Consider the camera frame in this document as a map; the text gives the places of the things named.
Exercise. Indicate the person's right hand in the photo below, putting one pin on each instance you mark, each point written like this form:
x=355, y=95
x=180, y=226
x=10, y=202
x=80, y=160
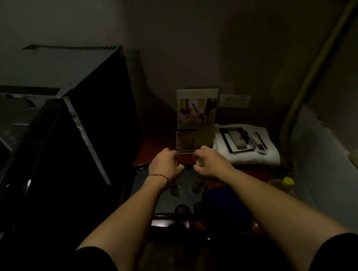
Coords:
x=214, y=165

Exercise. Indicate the person's left hand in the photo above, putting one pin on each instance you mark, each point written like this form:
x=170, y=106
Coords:
x=167, y=166

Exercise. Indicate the clear plastic water bottle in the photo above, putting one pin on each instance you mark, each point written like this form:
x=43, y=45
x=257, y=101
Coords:
x=198, y=187
x=175, y=190

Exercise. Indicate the black mini fridge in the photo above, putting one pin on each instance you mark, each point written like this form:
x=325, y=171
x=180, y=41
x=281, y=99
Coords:
x=53, y=69

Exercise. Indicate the person's left forearm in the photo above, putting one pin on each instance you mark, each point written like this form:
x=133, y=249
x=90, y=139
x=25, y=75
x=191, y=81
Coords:
x=129, y=226

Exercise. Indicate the person's right forearm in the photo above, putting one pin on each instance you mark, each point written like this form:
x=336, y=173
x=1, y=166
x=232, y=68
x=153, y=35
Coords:
x=279, y=215

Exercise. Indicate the yellow capped liquid bottle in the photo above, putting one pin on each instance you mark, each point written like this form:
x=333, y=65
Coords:
x=288, y=183

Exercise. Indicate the person's black right sleeve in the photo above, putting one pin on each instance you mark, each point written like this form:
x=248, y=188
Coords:
x=347, y=256

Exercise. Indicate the red wooden side cabinet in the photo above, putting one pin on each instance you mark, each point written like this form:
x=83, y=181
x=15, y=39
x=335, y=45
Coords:
x=154, y=147

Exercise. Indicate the remote controls on black folder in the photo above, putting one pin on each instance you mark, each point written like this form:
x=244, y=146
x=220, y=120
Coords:
x=226, y=143

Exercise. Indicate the grey remote control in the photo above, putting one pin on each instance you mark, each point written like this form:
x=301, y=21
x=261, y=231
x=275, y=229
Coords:
x=237, y=138

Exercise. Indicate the black serving tray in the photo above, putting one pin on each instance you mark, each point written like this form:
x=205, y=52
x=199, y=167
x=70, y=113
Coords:
x=162, y=204

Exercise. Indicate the blue cloth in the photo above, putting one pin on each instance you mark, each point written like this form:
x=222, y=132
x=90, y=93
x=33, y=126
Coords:
x=227, y=207

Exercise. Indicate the printed brochure stand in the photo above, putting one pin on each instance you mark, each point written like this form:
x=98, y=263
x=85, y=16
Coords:
x=196, y=114

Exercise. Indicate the white folded towel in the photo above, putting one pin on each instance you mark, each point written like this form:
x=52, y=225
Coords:
x=270, y=156

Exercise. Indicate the white double wall socket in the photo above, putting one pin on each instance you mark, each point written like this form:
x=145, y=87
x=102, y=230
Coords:
x=234, y=101

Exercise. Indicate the white wall panel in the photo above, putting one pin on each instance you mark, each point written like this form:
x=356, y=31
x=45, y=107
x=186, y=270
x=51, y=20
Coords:
x=335, y=183

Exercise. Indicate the green wall pipe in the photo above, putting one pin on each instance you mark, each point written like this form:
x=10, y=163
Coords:
x=317, y=68

